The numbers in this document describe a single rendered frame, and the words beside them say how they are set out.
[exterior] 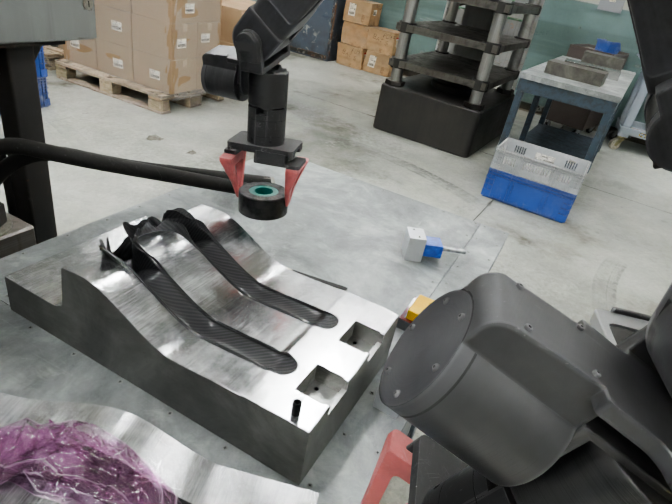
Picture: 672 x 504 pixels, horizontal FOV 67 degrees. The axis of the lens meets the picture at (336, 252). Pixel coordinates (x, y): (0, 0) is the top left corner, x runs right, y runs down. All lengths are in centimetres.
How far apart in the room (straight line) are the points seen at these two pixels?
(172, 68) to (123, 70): 51
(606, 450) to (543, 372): 4
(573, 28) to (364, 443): 649
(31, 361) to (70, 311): 8
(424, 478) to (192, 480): 31
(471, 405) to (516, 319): 3
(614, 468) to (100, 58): 481
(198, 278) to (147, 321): 10
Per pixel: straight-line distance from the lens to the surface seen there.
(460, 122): 450
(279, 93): 76
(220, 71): 79
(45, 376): 77
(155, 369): 68
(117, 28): 470
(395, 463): 35
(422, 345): 22
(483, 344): 19
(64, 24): 127
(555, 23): 697
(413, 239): 105
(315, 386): 65
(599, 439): 22
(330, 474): 66
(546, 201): 376
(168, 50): 436
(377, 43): 726
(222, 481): 57
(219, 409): 64
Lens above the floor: 133
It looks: 30 degrees down
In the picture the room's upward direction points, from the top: 11 degrees clockwise
